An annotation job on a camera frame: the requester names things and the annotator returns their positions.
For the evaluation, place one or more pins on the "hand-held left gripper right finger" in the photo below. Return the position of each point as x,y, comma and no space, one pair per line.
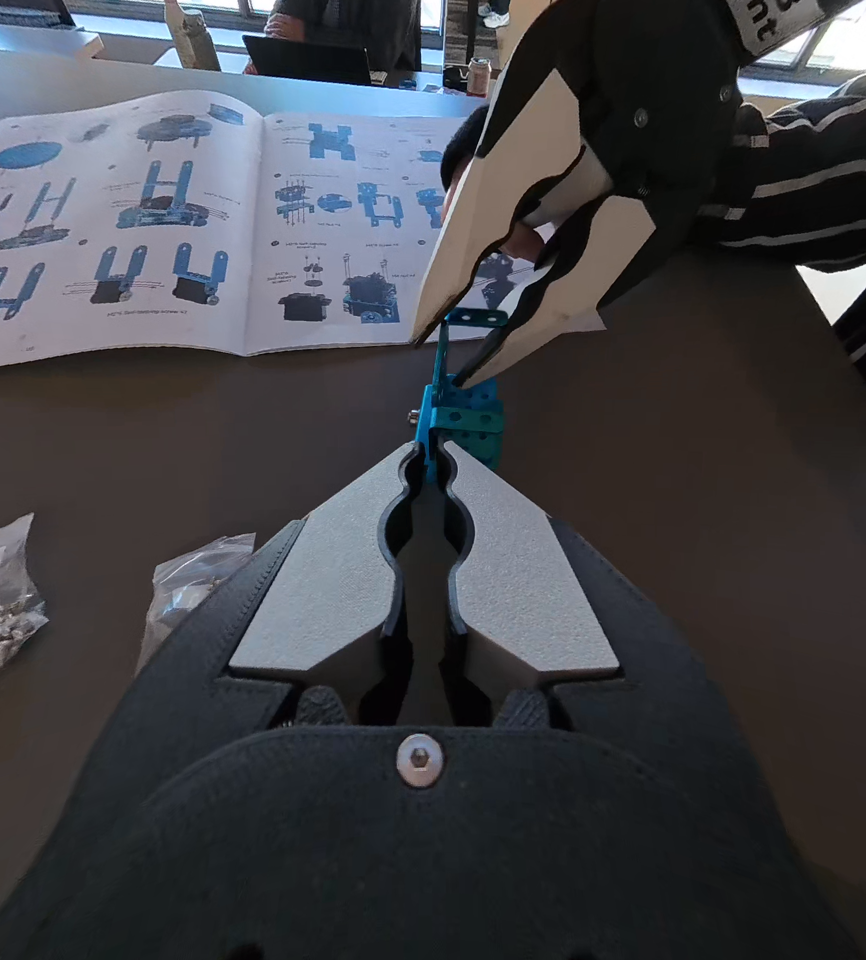
530,592

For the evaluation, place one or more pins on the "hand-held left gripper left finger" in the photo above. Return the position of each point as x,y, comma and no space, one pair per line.
328,592

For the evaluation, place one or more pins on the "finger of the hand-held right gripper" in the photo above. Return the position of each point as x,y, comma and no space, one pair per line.
493,195
583,300

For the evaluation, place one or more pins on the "blue slim metal bracket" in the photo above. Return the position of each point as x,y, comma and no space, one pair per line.
442,360

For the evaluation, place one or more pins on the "blue perforated U-shaped metal bracket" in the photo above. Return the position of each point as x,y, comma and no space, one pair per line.
463,416

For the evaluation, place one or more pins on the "person's right forearm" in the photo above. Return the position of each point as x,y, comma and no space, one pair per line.
815,187

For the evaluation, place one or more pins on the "person's right hand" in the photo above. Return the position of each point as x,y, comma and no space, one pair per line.
524,241

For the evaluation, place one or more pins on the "drink can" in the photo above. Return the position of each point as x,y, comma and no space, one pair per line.
479,79

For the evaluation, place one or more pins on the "black laptop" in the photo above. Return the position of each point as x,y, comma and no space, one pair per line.
305,64

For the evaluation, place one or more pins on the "open assembly instruction manual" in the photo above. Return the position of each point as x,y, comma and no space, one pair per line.
215,330

